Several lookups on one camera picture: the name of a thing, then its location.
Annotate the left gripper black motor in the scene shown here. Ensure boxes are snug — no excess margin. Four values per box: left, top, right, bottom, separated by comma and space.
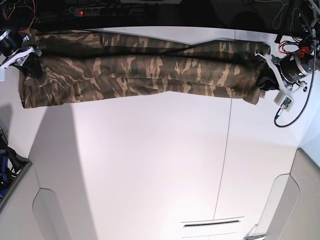
255, 48, 314, 92

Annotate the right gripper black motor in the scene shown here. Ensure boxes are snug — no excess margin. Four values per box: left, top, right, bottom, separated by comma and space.
0, 29, 43, 78

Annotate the camouflage T-shirt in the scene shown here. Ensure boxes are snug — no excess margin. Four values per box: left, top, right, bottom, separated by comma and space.
18, 30, 271, 109

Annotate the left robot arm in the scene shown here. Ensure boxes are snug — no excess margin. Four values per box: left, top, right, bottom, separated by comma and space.
257, 0, 320, 93

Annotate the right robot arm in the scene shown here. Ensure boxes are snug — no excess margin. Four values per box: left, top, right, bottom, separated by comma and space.
0, 0, 42, 79

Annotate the white power strip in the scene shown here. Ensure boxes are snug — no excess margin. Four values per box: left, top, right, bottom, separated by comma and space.
69, 5, 131, 17

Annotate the blue and black equipment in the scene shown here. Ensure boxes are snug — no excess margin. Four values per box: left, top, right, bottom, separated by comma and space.
0, 127, 32, 201

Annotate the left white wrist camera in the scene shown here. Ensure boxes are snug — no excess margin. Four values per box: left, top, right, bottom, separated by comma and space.
273, 90, 294, 112

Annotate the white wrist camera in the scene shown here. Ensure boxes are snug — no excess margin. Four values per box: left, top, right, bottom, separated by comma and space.
0, 68, 5, 82
273, 90, 294, 112

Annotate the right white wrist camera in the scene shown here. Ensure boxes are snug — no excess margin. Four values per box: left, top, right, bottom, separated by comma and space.
0, 68, 5, 82

